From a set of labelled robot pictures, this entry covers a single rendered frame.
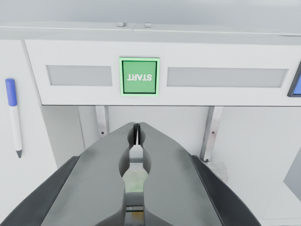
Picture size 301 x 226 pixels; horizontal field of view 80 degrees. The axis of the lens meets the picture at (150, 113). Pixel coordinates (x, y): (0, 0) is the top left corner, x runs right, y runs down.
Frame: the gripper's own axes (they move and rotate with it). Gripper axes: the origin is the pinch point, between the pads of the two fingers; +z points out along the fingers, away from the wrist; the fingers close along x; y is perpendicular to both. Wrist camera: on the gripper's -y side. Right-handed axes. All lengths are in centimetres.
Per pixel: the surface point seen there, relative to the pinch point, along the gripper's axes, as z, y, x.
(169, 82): 15.1, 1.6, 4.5
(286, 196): 38, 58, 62
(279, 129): 29, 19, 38
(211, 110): 26.9, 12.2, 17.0
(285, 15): 111, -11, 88
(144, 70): 14.3, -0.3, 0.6
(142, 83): 14.3, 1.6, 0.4
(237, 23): 111, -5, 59
